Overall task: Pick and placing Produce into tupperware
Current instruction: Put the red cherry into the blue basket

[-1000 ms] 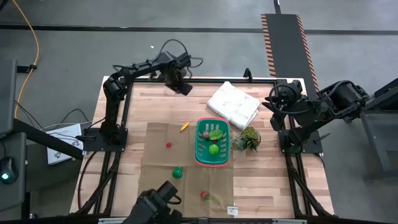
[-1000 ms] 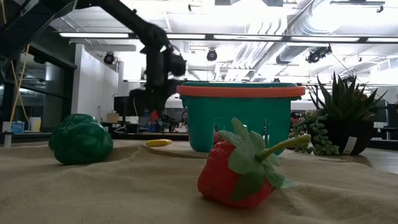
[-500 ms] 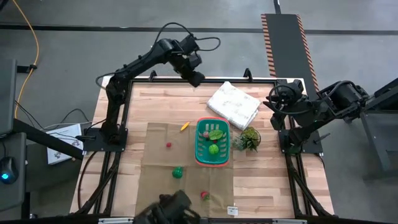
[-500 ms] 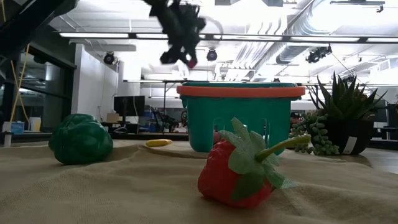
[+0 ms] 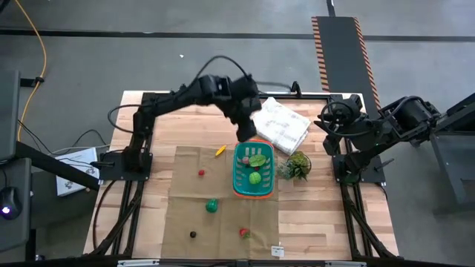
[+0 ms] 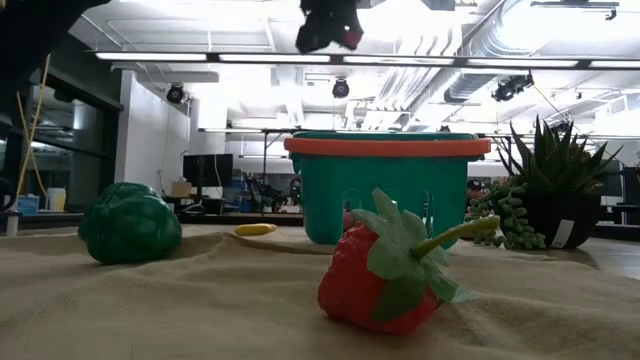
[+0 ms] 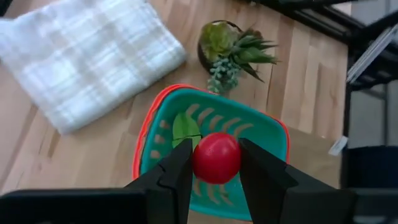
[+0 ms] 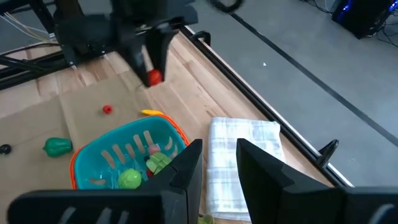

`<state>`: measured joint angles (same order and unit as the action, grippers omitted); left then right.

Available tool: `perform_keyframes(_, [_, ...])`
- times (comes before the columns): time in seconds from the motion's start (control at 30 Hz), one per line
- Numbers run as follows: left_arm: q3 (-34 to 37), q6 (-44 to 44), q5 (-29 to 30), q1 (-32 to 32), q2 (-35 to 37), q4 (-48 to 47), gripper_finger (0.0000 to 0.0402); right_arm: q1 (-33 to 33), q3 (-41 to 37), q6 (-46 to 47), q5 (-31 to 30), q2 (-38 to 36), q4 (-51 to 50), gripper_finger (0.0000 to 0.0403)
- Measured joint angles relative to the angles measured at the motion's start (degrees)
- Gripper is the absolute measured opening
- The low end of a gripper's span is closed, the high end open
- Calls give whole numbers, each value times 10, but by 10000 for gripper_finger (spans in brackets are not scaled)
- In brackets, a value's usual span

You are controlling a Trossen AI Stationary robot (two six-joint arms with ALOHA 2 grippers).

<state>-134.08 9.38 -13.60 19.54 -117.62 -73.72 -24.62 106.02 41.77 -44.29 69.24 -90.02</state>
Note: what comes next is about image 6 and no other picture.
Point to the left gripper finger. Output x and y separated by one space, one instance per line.
312 25
345 15

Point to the red toy raspberry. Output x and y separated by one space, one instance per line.
353 40

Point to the pink toy fruit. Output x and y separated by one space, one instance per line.
348 221

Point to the yellow toy pepper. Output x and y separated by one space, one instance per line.
255 229

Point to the dark green toy bell pepper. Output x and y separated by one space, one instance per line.
130 225

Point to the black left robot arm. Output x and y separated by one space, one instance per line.
30 30

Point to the black ceiling spotlight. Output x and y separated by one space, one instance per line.
175 94
510 87
340 88

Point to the long LED light bar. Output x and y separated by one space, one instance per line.
225 58

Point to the teal basket orange rim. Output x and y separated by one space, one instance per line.
325 200

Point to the black computer monitor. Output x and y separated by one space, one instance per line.
207 170

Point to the plain cardboard box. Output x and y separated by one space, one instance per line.
181 190

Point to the person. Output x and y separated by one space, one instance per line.
475 192

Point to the potted artificial succulent plant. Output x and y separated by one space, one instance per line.
555 170

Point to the red toy strawberry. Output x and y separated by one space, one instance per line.
350 290

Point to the tan cloth mat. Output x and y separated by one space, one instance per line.
200 310

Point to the white bucket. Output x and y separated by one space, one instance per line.
56 200

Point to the blue box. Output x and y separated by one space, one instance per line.
29 206

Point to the white plastic post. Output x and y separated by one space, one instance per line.
12 225

